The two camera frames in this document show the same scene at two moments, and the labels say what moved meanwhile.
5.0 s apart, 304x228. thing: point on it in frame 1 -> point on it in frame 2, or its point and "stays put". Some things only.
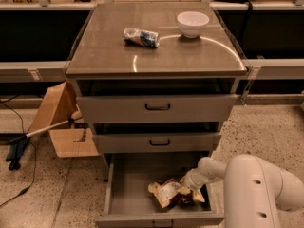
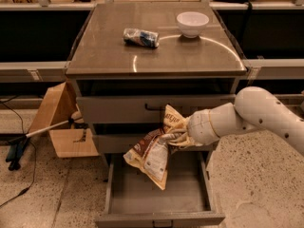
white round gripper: [192, 180] -> [199, 124]
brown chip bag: [169, 193] -> [151, 151]
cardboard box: [70, 140] stays put
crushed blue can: [141, 37] stays put
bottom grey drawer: [129, 203] stays put
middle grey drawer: [156, 142] stays put
